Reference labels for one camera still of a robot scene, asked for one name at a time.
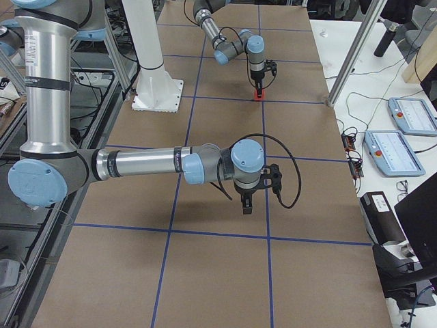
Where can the eyeglasses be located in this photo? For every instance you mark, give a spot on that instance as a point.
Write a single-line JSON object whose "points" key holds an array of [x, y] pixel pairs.
{"points": [[402, 186]]}

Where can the black bottle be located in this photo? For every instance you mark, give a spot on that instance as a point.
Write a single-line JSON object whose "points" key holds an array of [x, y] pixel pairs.
{"points": [[386, 40]]}

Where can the white central pedestal column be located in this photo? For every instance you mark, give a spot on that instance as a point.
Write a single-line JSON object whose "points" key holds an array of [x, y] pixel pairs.
{"points": [[155, 90]]}

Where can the black power adapter box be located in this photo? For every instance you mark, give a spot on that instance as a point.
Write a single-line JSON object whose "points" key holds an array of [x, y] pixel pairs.
{"points": [[381, 222]]}

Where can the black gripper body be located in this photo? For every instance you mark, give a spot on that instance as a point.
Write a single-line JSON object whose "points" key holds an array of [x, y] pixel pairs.
{"points": [[257, 75], [246, 192]]}

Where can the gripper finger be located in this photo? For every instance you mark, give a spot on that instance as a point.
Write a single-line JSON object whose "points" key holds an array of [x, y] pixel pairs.
{"points": [[258, 87], [247, 205]]}

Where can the far blue teach pendant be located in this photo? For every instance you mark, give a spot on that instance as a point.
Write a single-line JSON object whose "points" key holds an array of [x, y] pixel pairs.
{"points": [[412, 116]]}

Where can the blue teach pendant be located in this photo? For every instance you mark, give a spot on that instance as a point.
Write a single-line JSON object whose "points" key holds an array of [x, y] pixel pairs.
{"points": [[392, 154], [412, 116]]}

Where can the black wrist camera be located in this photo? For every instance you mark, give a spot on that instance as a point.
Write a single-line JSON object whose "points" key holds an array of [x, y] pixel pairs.
{"points": [[271, 179], [270, 66]]}

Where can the near blue teach pendant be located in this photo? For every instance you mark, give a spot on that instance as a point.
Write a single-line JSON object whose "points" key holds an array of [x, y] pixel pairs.
{"points": [[392, 154]]}

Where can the aluminium frame post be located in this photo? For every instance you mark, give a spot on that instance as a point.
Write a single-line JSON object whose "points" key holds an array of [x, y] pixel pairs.
{"points": [[370, 19]]}

